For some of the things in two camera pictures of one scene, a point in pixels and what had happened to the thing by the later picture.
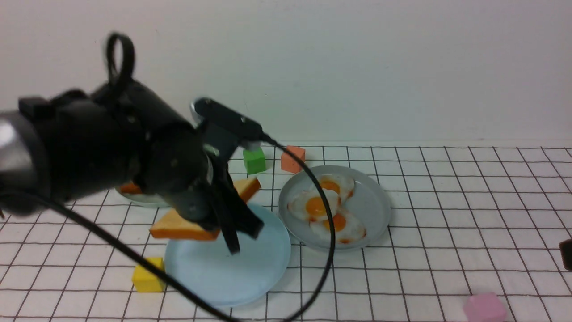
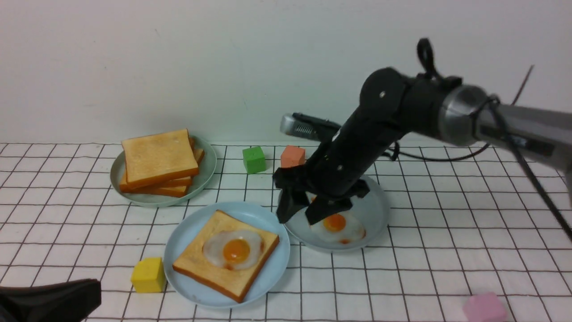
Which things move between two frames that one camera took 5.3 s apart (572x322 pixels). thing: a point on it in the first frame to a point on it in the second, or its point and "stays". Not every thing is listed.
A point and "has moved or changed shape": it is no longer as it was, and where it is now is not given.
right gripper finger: (565, 246) to (328, 183)
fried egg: (348, 229) stays
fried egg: (308, 205) has moved or changed shape
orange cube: (288, 163) stays
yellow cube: (145, 281) stays
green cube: (254, 160) stays
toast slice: (174, 224) to (243, 279)
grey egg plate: (360, 203) stays
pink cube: (485, 307) stays
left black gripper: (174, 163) to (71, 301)
